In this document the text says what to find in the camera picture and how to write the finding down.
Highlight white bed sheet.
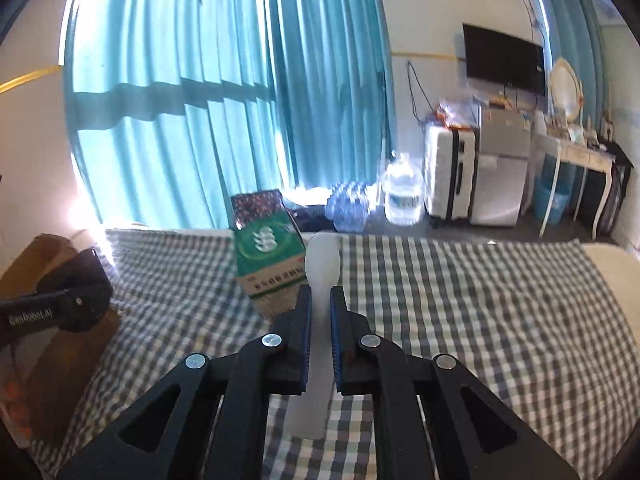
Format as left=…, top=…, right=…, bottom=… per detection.
left=582, top=242, right=640, bottom=480

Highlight brown cardboard box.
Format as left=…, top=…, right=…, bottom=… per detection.
left=0, top=232, right=121, bottom=453

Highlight black wall cable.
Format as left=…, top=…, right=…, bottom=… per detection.
left=406, top=61, right=432, bottom=122

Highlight wrapped pack of water bottles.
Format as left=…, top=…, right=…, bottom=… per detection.
left=326, top=181, right=373, bottom=232

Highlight oval white mirror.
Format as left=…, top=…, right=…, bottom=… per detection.
left=550, top=57, right=585, bottom=123

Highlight white plastic spoon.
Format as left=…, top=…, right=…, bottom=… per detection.
left=285, top=232, right=342, bottom=441

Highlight black wall television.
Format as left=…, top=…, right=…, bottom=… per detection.
left=462, top=22, right=547, bottom=96

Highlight yellow wall pipe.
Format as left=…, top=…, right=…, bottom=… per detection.
left=391, top=51, right=466, bottom=62
left=0, top=64, right=63, bottom=93

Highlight checked blanket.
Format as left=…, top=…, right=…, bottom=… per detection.
left=30, top=227, right=631, bottom=480

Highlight teal curtain beside television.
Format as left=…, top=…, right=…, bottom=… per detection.
left=527, top=0, right=611, bottom=126

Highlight blue woven basket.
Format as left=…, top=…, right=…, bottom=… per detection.
left=532, top=180, right=571, bottom=226

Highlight white dressing table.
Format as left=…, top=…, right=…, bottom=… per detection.
left=530, top=127, right=616, bottom=241

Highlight green box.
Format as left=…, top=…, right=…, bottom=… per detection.
left=232, top=210, right=307, bottom=318

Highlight dark clothes pile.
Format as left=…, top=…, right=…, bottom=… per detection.
left=285, top=202, right=331, bottom=233

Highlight silver mini fridge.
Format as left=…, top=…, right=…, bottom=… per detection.
left=470, top=109, right=532, bottom=227

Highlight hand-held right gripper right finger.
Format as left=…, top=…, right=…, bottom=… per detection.
left=330, top=285, right=581, bottom=480

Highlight plastic bags on suitcase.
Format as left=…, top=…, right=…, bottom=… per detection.
left=434, top=99, right=481, bottom=131

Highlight teal window curtain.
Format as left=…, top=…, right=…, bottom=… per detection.
left=265, top=0, right=398, bottom=196
left=62, top=0, right=301, bottom=231

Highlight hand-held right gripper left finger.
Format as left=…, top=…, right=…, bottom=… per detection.
left=55, top=284, right=313, bottom=480

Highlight white suitcase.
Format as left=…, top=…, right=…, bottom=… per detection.
left=424, top=122, right=480, bottom=226

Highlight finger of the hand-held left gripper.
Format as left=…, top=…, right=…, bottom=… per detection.
left=35, top=247, right=115, bottom=333

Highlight large clear water jug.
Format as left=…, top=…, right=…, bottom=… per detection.
left=382, top=151, right=425, bottom=226

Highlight dark patterned bag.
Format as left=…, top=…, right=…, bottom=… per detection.
left=230, top=189, right=286, bottom=233

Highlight black hanging cloth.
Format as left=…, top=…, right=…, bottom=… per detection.
left=597, top=140, right=633, bottom=233

